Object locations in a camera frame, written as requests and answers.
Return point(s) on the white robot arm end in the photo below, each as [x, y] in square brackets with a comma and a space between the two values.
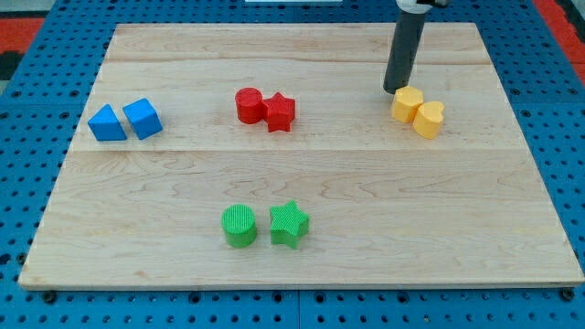
[419, 7]

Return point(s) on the wooden board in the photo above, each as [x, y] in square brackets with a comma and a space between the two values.
[388, 208]

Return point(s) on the red star block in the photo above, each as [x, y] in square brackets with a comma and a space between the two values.
[280, 112]

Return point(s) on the green star block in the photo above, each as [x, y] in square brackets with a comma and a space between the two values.
[288, 224]

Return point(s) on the red cylinder block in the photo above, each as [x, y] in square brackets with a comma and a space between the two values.
[250, 106]

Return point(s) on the green cylinder block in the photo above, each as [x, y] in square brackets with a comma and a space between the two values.
[239, 226]

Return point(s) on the yellow hexagon block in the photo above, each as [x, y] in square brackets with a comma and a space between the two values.
[405, 103]

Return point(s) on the yellow heart block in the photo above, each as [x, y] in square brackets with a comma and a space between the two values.
[429, 119]

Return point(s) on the blue cube block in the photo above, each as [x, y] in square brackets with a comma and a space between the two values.
[143, 118]

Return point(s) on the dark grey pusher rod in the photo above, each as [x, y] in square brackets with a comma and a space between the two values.
[403, 51]

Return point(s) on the blue triangle block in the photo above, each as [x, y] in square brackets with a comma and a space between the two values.
[105, 125]

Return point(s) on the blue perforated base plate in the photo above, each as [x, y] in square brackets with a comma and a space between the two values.
[43, 101]

